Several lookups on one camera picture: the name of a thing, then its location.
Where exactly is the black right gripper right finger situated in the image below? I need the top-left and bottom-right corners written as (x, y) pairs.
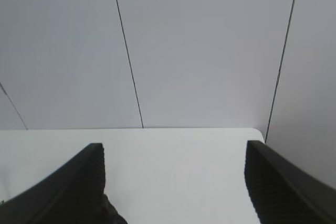
top-left (243, 140), bottom-right (336, 224)

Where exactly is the dark purple black cloth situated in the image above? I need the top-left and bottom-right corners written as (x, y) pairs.
top-left (86, 194), bottom-right (129, 224)

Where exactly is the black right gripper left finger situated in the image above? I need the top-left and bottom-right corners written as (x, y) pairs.
top-left (0, 142), bottom-right (107, 224)

